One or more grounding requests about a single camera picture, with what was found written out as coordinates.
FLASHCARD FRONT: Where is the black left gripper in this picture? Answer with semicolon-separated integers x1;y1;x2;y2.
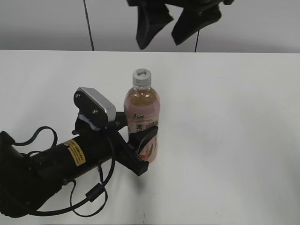
72;112;158;176

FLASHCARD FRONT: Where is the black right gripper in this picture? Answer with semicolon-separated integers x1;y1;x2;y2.
127;0;234;50

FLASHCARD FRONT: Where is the peach oolong tea bottle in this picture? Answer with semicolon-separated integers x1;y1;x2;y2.
123;81;162;164

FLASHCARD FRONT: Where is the white bottle cap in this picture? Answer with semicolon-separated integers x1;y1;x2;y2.
132;68;151;86

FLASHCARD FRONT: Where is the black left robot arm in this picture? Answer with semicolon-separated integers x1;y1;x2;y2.
0;112;158;218

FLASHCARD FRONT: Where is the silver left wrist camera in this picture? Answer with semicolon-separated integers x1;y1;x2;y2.
74;87;116;131

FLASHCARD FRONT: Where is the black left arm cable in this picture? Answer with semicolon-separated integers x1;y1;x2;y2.
10;126;116;217

